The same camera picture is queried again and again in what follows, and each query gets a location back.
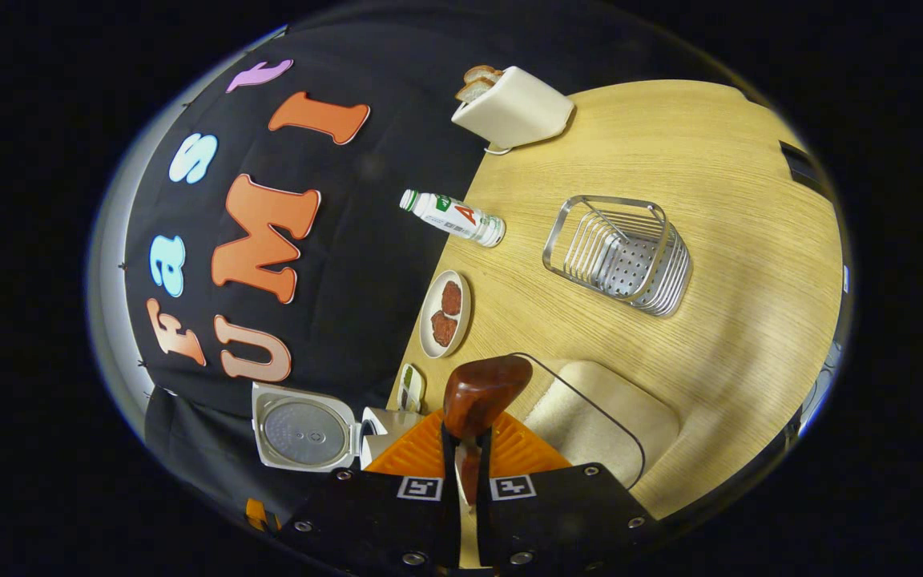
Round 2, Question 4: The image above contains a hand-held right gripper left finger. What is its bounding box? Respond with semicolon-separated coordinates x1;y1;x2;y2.
279;409;462;574

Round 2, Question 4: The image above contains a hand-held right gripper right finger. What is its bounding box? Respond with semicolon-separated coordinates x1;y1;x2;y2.
476;413;659;574

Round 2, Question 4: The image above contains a white rice cooker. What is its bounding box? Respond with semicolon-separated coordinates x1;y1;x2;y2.
251;381;430;474

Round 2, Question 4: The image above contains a brown wooden spoon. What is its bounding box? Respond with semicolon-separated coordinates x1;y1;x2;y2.
442;355;534;507

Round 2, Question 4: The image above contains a metal chopstick holder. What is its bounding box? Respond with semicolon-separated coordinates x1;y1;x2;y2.
542;195;693;318

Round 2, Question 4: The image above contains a small sauce dish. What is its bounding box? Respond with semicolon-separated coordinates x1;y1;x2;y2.
397;362;427;415

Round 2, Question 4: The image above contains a white round plate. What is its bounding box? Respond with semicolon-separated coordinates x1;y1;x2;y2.
418;269;473;359

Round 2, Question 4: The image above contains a white drink bottle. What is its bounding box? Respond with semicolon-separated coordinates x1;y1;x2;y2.
399;189;506;248

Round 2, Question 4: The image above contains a white toaster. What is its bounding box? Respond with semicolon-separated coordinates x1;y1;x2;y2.
451;66;575;151

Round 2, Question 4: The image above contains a black flat object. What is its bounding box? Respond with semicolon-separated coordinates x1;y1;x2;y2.
780;141;835;205

